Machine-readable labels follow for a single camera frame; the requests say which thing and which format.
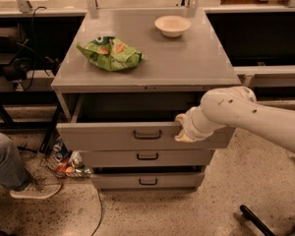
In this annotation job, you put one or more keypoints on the person leg in jeans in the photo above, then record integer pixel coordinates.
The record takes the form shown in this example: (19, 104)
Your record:
(13, 174)

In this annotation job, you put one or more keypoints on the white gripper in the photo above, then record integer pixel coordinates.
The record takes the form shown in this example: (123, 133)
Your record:
(191, 126)

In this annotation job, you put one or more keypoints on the grey sneaker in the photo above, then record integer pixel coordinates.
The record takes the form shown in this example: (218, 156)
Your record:
(37, 191)

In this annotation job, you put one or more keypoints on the white bowl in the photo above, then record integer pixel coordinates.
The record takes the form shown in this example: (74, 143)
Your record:
(172, 26)

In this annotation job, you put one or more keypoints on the wire basket of cans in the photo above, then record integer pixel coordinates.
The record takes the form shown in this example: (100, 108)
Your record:
(63, 162)

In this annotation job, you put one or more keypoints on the green chip bag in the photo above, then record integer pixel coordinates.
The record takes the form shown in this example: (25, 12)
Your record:
(111, 54)

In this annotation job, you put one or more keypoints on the grey drawer cabinet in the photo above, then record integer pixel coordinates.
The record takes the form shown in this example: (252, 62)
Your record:
(192, 62)

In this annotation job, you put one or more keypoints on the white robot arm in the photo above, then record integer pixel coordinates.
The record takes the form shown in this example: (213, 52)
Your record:
(237, 107)

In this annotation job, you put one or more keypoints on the black machine on shelf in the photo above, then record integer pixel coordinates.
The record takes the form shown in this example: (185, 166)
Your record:
(22, 68)

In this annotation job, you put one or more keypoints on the black chair base leg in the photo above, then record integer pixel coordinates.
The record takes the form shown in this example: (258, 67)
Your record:
(248, 214)

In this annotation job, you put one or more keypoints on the grey top drawer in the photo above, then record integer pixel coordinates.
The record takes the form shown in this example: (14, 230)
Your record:
(133, 121)

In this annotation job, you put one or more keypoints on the grey bottom drawer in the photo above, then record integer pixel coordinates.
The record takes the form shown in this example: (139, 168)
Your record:
(183, 180)

